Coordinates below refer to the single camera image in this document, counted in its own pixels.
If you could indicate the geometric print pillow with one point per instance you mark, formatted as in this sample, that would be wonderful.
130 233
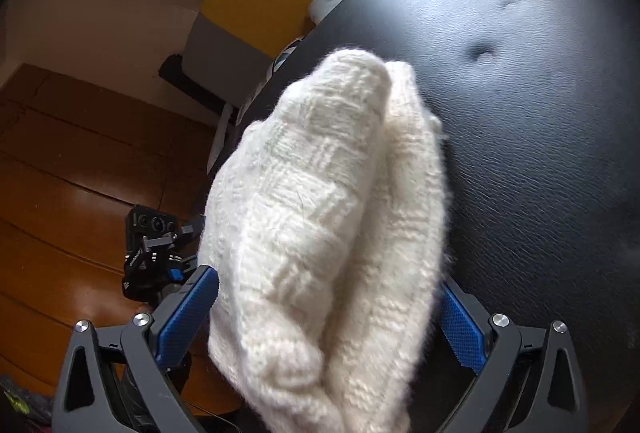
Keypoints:
282 55

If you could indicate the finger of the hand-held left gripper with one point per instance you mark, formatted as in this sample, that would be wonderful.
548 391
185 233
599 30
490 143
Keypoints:
192 225

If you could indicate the cream knitted sweater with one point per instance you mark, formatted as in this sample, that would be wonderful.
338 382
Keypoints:
320 223

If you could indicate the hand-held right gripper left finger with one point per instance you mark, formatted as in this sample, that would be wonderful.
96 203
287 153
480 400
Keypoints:
186 313

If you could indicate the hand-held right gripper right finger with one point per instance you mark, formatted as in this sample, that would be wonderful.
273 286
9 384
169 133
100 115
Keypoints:
460 328

